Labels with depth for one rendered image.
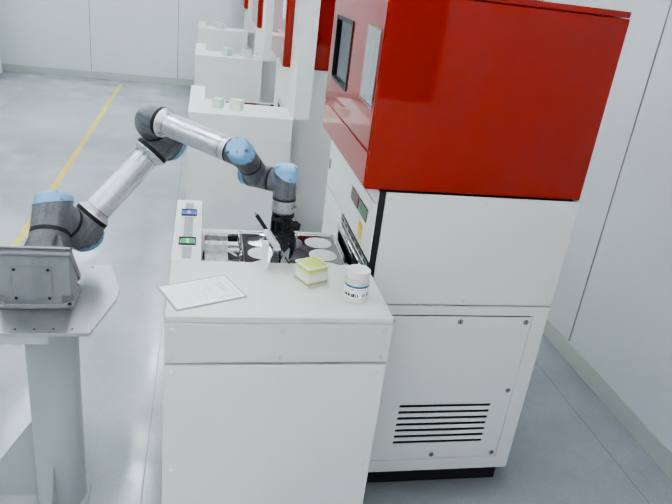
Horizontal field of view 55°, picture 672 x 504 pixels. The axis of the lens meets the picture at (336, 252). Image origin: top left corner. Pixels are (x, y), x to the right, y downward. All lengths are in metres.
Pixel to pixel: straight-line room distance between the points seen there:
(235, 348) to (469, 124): 0.97
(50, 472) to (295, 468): 0.86
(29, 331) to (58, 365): 0.25
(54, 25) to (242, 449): 8.74
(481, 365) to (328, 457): 0.72
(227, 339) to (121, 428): 1.22
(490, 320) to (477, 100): 0.79
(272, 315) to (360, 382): 0.34
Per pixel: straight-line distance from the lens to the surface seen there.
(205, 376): 1.83
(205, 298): 1.81
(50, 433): 2.37
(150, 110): 2.13
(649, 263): 3.29
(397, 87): 1.95
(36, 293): 2.08
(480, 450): 2.72
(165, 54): 10.07
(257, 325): 1.75
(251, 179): 2.01
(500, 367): 2.49
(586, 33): 2.15
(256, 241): 2.36
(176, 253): 2.09
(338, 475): 2.12
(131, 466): 2.73
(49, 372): 2.22
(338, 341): 1.81
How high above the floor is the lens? 1.83
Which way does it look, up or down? 24 degrees down
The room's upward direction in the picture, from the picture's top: 7 degrees clockwise
